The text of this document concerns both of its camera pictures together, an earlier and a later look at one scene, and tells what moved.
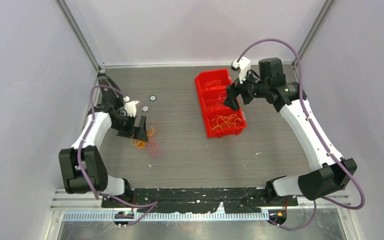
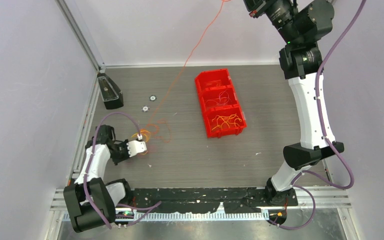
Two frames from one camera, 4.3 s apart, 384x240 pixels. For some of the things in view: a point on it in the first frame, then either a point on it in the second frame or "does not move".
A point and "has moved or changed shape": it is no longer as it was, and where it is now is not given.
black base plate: [234, 200] does not move
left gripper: [139, 132] → [116, 161]
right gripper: [233, 90] → [257, 7]
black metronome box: [110, 97] does not move
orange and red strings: [227, 120] does not move
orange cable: [151, 131] has moved or changed shape
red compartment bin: [211, 86] does not move
